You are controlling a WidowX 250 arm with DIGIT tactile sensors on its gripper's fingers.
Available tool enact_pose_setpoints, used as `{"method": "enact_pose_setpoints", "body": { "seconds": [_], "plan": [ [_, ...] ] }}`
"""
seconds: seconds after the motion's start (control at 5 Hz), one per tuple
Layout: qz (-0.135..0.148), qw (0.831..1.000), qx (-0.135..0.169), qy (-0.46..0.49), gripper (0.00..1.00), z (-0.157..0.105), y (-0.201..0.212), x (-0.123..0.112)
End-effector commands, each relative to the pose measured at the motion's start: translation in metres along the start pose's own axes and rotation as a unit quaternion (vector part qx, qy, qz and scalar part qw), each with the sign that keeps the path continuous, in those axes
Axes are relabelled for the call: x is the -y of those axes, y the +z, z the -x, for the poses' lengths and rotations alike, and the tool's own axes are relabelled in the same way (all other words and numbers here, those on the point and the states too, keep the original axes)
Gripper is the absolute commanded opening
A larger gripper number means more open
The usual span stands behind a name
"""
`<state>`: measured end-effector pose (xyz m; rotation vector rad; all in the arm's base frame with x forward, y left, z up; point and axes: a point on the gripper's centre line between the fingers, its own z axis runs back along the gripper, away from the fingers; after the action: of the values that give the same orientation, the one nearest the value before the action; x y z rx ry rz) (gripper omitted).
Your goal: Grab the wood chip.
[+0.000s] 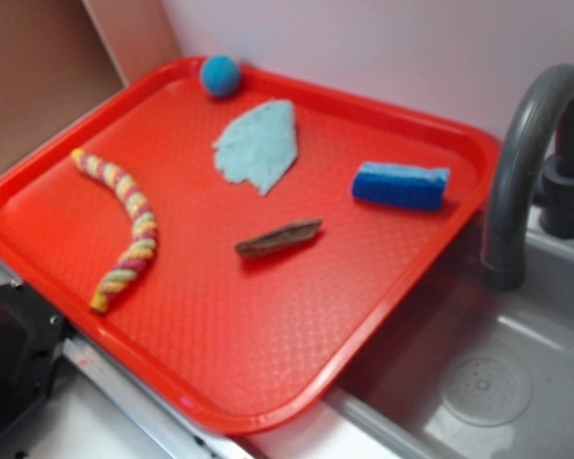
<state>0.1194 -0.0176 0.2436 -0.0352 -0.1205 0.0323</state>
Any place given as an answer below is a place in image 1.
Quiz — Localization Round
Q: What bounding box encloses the brown wood chip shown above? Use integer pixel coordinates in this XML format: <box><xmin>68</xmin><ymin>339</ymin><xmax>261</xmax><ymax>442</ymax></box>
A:
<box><xmin>234</xmin><ymin>218</ymin><xmax>322</xmax><ymax>258</ymax></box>

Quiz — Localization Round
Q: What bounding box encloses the multicoloured twisted rope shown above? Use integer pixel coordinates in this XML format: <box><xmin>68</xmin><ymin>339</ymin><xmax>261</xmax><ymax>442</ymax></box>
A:
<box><xmin>70</xmin><ymin>147</ymin><xmax>159</xmax><ymax>315</ymax></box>

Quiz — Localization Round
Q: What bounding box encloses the red plastic tray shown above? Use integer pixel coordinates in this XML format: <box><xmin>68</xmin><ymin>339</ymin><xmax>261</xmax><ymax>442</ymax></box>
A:
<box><xmin>0</xmin><ymin>58</ymin><xmax>499</xmax><ymax>435</ymax></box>

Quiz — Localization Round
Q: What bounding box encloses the grey toy sink basin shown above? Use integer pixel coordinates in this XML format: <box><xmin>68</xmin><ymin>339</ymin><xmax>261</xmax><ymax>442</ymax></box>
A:
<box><xmin>325</xmin><ymin>217</ymin><xmax>574</xmax><ymax>458</ymax></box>

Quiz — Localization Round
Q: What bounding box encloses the grey toy faucet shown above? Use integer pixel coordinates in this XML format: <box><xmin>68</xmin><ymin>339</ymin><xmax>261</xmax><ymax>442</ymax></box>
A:
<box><xmin>481</xmin><ymin>64</ymin><xmax>574</xmax><ymax>292</ymax></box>

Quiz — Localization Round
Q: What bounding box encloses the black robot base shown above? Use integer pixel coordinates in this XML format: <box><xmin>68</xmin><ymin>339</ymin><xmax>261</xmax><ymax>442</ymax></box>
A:
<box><xmin>0</xmin><ymin>281</ymin><xmax>68</xmax><ymax>440</ymax></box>

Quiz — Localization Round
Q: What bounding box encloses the blue ball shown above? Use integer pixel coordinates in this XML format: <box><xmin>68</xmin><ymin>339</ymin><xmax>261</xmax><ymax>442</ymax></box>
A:
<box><xmin>199</xmin><ymin>55</ymin><xmax>241</xmax><ymax>98</ymax></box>

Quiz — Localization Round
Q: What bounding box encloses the brown cardboard panel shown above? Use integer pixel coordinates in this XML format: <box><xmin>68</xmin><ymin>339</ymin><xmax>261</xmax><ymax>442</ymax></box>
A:
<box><xmin>0</xmin><ymin>1</ymin><xmax>180</xmax><ymax>175</ymax></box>

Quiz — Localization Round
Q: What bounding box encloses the light blue cloth piece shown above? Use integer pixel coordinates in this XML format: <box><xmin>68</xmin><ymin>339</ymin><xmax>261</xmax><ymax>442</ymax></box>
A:
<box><xmin>212</xmin><ymin>99</ymin><xmax>298</xmax><ymax>196</ymax></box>

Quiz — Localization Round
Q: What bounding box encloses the blue sponge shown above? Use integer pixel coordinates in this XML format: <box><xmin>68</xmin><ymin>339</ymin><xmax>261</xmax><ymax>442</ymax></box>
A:
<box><xmin>351</xmin><ymin>162</ymin><xmax>451</xmax><ymax>210</ymax></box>

